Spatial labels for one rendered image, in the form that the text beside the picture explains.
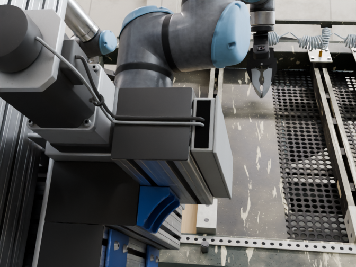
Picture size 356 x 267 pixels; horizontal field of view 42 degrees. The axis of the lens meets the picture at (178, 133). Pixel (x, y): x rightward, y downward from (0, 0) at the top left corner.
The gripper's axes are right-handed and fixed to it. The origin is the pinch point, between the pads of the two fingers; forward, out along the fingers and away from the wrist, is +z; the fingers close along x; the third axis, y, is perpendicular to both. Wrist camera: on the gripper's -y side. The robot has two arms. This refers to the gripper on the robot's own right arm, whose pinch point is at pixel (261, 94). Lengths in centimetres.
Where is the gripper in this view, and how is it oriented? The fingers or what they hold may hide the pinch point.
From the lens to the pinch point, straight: 143.0
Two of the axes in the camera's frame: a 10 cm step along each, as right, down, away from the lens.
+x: -9.8, -0.1, 1.9
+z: 0.2, 9.9, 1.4
